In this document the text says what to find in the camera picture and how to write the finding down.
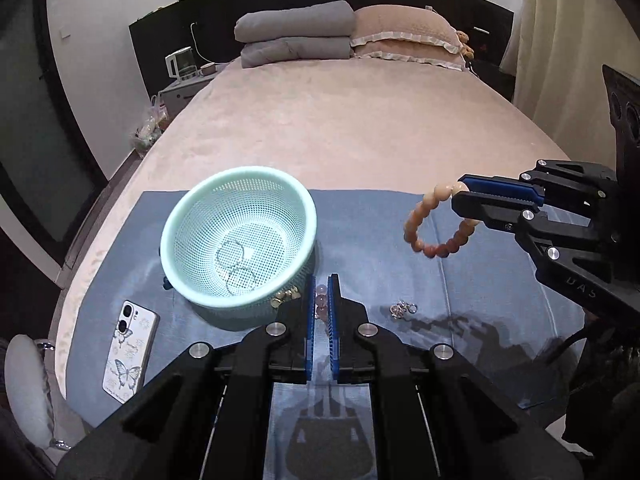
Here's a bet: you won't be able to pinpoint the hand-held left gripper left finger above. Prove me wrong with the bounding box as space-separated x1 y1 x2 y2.
55 275 316 480

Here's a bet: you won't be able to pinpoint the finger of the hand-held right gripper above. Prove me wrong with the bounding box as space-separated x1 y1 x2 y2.
459 159 622 217
451 192 640 317

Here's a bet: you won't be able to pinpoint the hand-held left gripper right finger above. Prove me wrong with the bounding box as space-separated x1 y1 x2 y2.
327 274 583 480

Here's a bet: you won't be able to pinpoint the pink beaded bracelet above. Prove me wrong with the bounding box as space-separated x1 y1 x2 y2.
314 284 331 322

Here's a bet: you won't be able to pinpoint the orange beaded bracelet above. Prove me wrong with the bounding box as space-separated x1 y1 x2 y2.
403 183 481 260

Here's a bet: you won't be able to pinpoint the mint green plastic basket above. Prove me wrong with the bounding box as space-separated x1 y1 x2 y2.
160 166 318 331

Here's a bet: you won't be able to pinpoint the gold earrings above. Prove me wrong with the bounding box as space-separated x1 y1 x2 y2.
271 287 302 309

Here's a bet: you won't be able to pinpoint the thin silver bangle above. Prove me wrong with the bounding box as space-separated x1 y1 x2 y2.
226 266 257 296

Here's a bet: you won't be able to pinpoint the blue cloth mat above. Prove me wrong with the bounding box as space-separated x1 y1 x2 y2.
65 189 591 480

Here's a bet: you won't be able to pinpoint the cream curtain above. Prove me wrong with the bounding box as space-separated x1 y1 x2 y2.
500 0 640 171

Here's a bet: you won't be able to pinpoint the blue clip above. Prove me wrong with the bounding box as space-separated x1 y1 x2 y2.
160 245 174 291

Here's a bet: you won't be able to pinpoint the pink ruffled pillow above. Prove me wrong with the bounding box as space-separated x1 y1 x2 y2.
352 40 468 72
350 5 463 56

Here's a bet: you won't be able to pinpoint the phone with butterfly case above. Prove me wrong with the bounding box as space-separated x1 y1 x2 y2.
102 300 161 405

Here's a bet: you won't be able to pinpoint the bed with pink sheet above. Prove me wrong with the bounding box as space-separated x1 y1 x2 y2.
52 55 601 431

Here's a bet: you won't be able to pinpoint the grey folded blanket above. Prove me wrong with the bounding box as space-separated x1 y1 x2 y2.
240 36 352 68
235 0 357 43

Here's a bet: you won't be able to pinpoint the clear plastic bag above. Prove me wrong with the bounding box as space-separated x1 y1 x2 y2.
131 97 168 153

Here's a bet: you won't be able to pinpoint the grey nightstand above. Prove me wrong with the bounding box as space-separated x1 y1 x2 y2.
159 62 228 111

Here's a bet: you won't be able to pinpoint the grey cushioned chair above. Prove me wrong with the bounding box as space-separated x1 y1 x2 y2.
4 334 57 450

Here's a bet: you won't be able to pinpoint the white electric kettle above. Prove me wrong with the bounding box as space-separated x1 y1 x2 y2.
165 46 197 83

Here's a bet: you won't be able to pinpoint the black headboard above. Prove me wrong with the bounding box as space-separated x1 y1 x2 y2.
129 0 516 101

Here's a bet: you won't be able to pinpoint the dark door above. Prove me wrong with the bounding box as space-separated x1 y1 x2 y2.
0 25 108 266

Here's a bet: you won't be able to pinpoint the white charging cable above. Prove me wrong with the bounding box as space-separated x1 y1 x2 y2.
190 22 216 63

